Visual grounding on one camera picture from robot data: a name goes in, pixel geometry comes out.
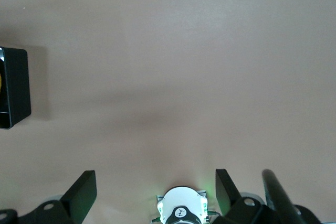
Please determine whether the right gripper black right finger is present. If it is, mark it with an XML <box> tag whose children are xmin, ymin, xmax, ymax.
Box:
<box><xmin>212</xmin><ymin>168</ymin><xmax>266</xmax><ymax>224</ymax></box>

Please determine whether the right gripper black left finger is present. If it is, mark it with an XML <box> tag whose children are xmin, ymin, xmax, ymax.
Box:
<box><xmin>23</xmin><ymin>169</ymin><xmax>98</xmax><ymax>224</ymax></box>

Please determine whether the black plastic box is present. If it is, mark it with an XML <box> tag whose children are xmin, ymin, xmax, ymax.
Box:
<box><xmin>0</xmin><ymin>46</ymin><xmax>32</xmax><ymax>130</ymax></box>

